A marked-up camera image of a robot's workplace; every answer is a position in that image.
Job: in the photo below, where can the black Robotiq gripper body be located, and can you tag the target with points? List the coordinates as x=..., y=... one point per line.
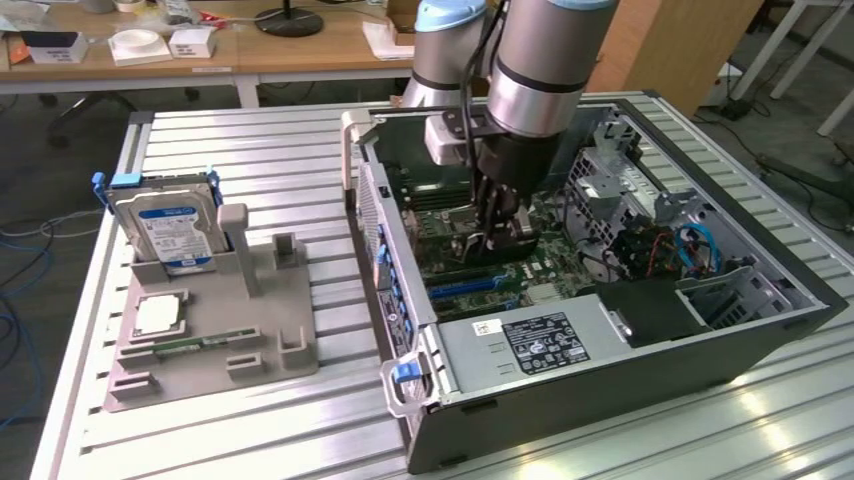
x=517, y=160

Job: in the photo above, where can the graphics card with metal bracket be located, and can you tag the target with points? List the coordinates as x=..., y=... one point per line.
x=507, y=250

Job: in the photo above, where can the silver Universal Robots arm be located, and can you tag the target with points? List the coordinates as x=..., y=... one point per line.
x=541, y=60

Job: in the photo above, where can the metal disk bay cage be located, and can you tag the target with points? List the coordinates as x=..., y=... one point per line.
x=601, y=200

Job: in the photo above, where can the green motherboard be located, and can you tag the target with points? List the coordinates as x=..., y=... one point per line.
x=554, y=255

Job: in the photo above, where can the blue expansion slot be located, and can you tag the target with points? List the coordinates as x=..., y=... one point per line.
x=467, y=289

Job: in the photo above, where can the white paper stack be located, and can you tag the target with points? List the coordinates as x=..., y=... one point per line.
x=390, y=42

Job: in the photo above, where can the wooden cabinet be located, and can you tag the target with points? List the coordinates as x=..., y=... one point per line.
x=674, y=50

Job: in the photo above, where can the grey power supply unit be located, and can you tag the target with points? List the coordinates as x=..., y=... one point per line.
x=481, y=360

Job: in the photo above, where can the black round lamp base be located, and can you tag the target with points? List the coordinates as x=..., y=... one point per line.
x=290, y=22

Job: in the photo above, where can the black floor stand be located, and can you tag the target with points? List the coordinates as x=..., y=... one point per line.
x=810, y=172

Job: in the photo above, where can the blue case release latch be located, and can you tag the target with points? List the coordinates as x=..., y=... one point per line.
x=405, y=373

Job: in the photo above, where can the wooden desk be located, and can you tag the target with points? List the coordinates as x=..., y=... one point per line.
x=220, y=55

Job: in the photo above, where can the open black PC case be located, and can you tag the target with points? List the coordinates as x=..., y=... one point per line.
x=601, y=400

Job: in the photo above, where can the small white cardboard box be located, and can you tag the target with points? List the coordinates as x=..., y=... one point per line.
x=191, y=42

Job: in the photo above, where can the hard disk in blue carrier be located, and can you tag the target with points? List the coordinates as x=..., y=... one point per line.
x=167, y=230

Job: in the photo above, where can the grey 3D-printed parts rack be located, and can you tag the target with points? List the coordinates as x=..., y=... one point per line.
x=220, y=350

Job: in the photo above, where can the green RAM stick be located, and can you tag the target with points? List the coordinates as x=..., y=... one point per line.
x=200, y=342

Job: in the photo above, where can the white box with round tape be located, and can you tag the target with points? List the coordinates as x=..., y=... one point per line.
x=139, y=47

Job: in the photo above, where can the silver CPU chip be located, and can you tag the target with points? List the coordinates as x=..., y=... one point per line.
x=159, y=316

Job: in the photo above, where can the black chair base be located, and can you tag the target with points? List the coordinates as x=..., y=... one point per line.
x=87, y=107

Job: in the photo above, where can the white box with black lid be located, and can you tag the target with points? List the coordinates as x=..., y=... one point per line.
x=56, y=47

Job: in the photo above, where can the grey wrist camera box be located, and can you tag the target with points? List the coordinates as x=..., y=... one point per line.
x=443, y=142

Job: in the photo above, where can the black plastic air duct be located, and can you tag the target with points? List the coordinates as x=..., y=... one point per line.
x=654, y=310

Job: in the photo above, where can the white table frame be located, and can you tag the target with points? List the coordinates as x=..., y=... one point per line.
x=794, y=45

